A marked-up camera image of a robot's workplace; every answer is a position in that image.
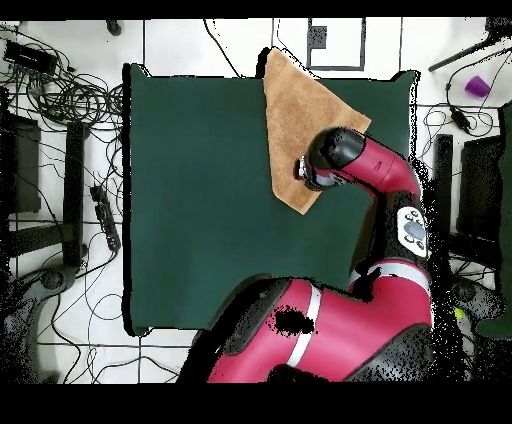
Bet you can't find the orange terry towel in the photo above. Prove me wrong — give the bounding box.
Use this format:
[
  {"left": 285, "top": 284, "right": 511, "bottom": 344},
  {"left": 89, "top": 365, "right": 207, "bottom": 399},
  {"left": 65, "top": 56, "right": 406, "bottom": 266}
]
[{"left": 262, "top": 46, "right": 372, "bottom": 216}]

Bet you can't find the dark green fabric item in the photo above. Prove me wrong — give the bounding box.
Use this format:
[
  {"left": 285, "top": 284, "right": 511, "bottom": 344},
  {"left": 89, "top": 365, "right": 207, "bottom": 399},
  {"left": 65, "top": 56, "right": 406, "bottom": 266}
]
[{"left": 474, "top": 101, "right": 512, "bottom": 341}]

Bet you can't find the dark green table cloth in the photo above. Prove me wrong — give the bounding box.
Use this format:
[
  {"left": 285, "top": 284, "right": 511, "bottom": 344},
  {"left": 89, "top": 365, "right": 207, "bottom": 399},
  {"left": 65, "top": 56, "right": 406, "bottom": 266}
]
[{"left": 121, "top": 62, "right": 419, "bottom": 337}]

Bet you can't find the dark grey square patch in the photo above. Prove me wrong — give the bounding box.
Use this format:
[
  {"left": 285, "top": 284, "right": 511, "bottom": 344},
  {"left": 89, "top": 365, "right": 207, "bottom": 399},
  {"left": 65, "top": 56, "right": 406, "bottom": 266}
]
[{"left": 309, "top": 25, "right": 328, "bottom": 50}]

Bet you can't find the black upright bar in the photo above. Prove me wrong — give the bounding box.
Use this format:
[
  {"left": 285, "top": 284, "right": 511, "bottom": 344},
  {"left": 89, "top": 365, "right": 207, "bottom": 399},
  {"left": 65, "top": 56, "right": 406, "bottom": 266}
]
[
  {"left": 433, "top": 133, "right": 455, "bottom": 237},
  {"left": 62, "top": 121, "right": 88, "bottom": 268}
]

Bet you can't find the black power adapter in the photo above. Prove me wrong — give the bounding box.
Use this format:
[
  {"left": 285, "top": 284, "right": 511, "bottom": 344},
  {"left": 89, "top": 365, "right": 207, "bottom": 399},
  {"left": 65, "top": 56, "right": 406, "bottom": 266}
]
[{"left": 449, "top": 106, "right": 474, "bottom": 136}]

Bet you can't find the black cabinet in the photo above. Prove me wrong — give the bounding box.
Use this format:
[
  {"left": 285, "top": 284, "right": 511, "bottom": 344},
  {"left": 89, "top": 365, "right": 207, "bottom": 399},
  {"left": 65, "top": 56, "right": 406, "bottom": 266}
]
[
  {"left": 0, "top": 113, "right": 42, "bottom": 214},
  {"left": 456, "top": 135, "right": 506, "bottom": 241}
]

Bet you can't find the purple cup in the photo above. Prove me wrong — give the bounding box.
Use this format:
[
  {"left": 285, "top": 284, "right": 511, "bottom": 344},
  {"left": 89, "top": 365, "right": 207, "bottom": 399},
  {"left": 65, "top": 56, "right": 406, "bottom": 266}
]
[{"left": 464, "top": 75, "right": 492, "bottom": 99}]

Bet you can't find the black tripod pole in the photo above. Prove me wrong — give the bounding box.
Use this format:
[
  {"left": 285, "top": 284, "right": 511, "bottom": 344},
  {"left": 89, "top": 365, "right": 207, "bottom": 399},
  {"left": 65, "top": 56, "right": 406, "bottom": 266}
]
[{"left": 427, "top": 17, "right": 512, "bottom": 73}]

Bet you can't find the black power strip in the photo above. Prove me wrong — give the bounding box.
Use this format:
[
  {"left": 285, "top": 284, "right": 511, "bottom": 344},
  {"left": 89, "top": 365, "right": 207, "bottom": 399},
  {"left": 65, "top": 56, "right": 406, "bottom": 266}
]
[{"left": 89, "top": 185, "right": 122, "bottom": 253}]

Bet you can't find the dark grey stand foot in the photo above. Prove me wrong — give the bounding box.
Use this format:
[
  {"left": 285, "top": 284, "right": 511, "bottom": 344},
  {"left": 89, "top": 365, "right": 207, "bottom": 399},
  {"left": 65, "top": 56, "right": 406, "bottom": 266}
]
[
  {"left": 451, "top": 275, "right": 505, "bottom": 325},
  {"left": 0, "top": 263, "right": 78, "bottom": 383}
]

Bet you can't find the black electronics box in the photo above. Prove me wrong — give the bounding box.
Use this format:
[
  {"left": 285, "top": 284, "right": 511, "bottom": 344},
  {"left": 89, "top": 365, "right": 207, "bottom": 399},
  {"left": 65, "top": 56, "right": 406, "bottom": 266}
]
[{"left": 2, "top": 40, "right": 60, "bottom": 76}]

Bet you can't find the black cable tangle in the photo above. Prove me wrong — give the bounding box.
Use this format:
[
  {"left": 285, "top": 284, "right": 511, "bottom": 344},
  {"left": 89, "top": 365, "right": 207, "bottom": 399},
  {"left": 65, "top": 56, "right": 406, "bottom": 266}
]
[{"left": 0, "top": 23, "right": 125, "bottom": 133}]

